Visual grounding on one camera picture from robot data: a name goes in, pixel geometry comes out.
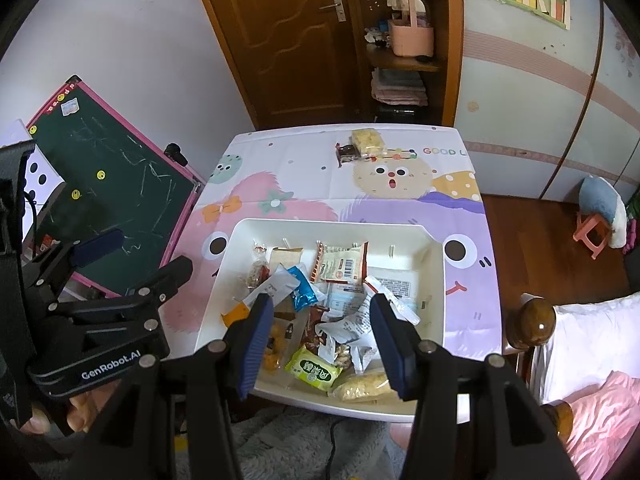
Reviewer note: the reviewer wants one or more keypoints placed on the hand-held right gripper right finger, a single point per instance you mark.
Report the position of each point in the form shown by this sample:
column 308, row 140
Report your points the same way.
column 392, row 350

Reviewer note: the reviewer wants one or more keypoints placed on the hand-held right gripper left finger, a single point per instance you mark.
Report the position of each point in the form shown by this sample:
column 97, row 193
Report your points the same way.
column 252, row 345

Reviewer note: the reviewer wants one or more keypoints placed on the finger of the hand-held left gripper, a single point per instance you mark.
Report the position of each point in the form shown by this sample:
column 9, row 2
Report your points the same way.
column 100, row 246
column 172, row 272

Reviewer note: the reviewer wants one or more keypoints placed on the orange clear snack packet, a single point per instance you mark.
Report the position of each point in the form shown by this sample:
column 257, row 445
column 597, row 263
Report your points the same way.
column 274, row 352

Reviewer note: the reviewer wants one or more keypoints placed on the silver snack packet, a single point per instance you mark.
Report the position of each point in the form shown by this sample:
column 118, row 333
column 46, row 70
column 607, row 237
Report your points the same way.
column 350, row 327

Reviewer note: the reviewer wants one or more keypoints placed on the clear packet with red trim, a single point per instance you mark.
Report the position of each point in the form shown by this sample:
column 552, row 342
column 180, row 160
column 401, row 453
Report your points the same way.
column 392, row 295

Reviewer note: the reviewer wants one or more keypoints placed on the white snack packet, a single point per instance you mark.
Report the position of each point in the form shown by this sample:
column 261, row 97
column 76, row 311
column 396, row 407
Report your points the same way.
column 272, row 287

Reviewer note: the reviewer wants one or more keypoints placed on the dark brown snack packet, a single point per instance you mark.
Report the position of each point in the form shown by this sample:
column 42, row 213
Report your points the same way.
column 312, row 327

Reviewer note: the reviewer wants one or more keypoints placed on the green snack packet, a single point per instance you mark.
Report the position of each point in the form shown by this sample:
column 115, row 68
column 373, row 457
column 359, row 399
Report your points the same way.
column 312, row 367

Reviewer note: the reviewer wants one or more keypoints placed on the pale white blue packet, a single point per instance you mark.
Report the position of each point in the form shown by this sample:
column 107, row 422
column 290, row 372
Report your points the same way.
column 345, row 300

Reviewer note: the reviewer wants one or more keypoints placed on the small red snack packet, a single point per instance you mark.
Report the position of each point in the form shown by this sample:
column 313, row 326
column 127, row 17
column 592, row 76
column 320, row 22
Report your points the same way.
column 257, row 270

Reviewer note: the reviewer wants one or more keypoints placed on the blue snack packet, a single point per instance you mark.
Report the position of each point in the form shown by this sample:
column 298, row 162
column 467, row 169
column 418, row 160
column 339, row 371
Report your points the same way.
column 302, row 287

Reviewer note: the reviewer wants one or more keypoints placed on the long brown snack packet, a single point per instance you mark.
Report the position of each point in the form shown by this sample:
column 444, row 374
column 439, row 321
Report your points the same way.
column 285, row 257

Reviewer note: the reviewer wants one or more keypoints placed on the beige brown-edged snack packet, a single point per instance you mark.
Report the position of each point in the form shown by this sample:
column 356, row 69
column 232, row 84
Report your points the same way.
column 340, row 265

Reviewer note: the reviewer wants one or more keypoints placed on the white plastic bin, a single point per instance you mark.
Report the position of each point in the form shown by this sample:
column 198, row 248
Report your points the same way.
column 400, row 250

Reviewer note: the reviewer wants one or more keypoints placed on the person's left hand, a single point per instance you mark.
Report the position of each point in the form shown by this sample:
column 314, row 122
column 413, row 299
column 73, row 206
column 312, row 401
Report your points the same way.
column 85, row 405

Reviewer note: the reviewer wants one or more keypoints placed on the white dotted board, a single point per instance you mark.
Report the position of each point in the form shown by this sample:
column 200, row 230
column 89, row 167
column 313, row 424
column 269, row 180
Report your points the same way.
column 37, row 172

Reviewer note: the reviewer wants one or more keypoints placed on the grey fuzzy blanket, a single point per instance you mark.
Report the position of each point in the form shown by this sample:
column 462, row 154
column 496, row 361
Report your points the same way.
column 285, row 445

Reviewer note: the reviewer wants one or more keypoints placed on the black chalkboard knob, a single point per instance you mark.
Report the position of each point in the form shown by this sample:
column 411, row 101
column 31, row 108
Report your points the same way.
column 175, row 152

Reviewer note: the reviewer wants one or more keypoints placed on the printed cartoon tablecloth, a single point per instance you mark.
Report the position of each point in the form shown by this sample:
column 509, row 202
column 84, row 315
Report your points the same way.
column 310, row 195

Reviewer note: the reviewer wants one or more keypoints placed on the small wooden bed knob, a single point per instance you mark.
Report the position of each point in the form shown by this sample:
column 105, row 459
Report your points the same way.
column 557, row 420

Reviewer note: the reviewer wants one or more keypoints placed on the white pillow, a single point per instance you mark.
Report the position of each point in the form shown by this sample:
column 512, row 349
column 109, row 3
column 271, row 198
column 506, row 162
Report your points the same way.
column 590, row 345

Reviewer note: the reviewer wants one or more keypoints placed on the small dark candy packet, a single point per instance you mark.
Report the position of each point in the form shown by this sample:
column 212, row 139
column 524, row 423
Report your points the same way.
column 346, row 152

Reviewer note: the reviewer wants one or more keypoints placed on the clear yellow snack packet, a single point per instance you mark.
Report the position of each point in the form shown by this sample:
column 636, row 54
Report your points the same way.
column 367, row 141

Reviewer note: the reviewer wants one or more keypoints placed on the pink blanket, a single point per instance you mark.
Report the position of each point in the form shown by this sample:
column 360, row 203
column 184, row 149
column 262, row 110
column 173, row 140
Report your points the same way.
column 610, row 425

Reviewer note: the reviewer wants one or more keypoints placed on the pink plastic stool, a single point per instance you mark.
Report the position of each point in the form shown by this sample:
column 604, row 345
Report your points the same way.
column 590, row 230

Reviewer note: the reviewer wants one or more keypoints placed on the brown wooden door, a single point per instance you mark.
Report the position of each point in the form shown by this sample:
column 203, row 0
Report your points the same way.
column 280, row 45

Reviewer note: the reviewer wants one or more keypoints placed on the blue cushion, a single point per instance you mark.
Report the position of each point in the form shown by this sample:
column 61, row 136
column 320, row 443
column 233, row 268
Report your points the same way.
column 597, row 200

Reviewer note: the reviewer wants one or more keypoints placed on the folded towels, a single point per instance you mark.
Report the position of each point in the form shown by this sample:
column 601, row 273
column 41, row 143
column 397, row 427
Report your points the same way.
column 399, row 87

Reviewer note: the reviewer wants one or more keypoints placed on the pale wardrobe with pink stripes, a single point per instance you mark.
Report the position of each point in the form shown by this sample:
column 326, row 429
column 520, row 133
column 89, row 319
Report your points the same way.
column 525, row 120

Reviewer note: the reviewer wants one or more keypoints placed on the brown wooden shelf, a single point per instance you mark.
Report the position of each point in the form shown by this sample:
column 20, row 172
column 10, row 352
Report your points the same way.
column 452, row 45

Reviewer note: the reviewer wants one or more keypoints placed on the green chalkboard with pink frame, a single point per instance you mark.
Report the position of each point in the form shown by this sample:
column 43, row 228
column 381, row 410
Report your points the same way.
column 115, row 175

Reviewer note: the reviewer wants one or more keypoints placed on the round wooden bed post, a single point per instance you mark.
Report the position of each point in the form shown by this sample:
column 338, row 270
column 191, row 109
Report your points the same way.
column 532, row 327

